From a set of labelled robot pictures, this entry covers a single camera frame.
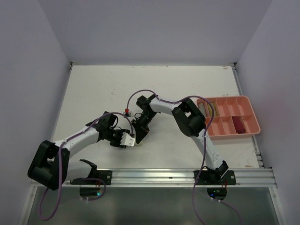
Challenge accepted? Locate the aluminium mounting rail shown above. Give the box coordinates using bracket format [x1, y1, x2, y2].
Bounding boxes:
[29, 166, 277, 188]

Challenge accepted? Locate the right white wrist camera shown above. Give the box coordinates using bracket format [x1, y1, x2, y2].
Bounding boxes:
[123, 108, 133, 118]

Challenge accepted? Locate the grey and cream underwear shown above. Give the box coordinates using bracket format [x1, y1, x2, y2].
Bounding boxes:
[198, 103, 207, 117]

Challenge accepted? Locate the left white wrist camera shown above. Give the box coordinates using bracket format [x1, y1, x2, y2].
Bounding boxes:
[120, 132, 135, 147]

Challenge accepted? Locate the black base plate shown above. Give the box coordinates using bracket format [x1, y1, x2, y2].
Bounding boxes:
[193, 165, 237, 185]
[70, 170, 113, 185]

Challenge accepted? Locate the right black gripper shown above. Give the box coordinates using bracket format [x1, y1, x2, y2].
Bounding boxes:
[131, 112, 157, 143]

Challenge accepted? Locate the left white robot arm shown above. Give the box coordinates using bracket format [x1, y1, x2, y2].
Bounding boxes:
[27, 112, 134, 190]

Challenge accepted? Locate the pink divided tray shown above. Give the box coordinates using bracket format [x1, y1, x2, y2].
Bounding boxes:
[196, 96, 261, 140]

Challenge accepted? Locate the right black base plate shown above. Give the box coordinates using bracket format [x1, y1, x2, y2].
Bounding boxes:
[193, 165, 237, 185]

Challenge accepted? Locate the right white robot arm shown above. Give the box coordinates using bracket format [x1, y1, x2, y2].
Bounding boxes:
[132, 95, 229, 184]

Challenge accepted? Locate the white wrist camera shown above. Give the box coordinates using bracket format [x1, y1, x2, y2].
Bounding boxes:
[120, 132, 135, 147]
[123, 108, 133, 118]

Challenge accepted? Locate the olive and cream underwear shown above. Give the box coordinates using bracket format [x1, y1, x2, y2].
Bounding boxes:
[208, 102, 218, 117]

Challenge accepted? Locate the dark red rolled underwear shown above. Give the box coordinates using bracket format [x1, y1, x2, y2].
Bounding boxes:
[232, 116, 246, 134]

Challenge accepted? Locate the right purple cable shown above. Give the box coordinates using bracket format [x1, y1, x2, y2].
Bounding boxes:
[126, 89, 242, 225]

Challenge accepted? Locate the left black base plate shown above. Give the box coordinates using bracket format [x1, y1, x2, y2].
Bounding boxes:
[70, 170, 113, 185]

